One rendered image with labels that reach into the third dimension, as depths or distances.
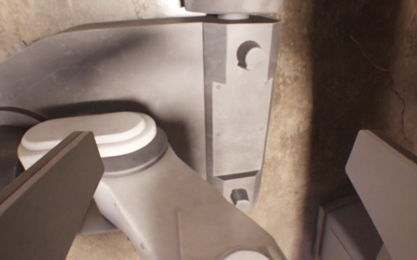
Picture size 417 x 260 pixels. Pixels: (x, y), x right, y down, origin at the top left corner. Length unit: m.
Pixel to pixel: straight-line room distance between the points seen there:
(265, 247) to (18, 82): 0.49
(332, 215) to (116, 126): 1.05
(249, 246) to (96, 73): 0.39
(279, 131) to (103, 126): 0.59
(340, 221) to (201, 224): 1.00
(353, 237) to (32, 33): 1.29
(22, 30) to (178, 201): 0.55
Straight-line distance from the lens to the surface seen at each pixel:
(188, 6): 0.48
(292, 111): 0.80
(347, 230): 1.19
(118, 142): 0.35
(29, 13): 0.68
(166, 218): 0.28
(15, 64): 0.52
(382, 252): 0.72
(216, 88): 0.46
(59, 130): 0.40
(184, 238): 0.23
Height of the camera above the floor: 0.61
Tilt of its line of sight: 57 degrees down
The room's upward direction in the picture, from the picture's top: 161 degrees clockwise
